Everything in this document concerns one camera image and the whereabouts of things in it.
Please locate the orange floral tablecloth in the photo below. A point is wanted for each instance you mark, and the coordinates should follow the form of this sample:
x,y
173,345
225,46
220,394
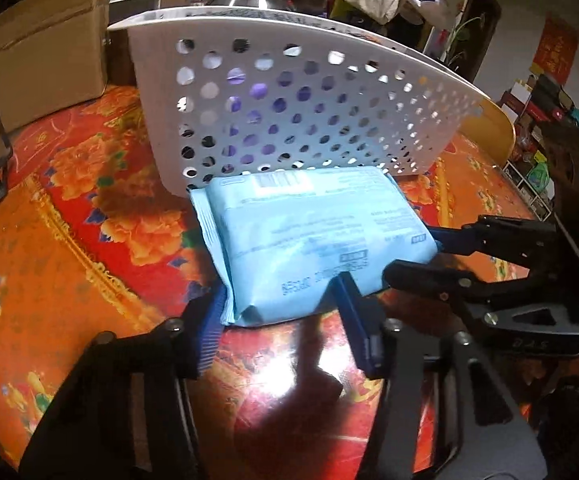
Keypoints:
x,y
69,260

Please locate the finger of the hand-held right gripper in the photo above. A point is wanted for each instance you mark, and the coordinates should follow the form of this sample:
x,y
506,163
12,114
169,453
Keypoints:
x,y
429,277
489,240

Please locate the large open cardboard box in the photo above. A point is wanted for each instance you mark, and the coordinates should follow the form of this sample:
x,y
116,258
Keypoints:
x,y
44,55

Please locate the wooden chair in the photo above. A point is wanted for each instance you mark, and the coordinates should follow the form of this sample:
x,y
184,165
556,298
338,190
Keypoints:
x,y
497,127

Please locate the red wall poster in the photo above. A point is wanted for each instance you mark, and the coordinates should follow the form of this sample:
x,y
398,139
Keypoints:
x,y
554,52

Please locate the light blue wipes pack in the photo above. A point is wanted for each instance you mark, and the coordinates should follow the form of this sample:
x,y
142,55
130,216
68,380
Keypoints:
x,y
309,240

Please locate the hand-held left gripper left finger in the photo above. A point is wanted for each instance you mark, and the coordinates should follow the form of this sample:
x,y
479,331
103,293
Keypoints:
x,y
212,325

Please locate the shelf of colourful boxes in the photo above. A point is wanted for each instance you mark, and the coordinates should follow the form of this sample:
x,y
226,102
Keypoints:
x,y
534,125

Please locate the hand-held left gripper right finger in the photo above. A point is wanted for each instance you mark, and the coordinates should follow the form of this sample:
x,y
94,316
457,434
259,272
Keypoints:
x,y
354,320

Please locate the white perforated plastic basket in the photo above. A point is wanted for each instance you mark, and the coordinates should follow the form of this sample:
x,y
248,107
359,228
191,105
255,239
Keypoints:
x,y
319,90

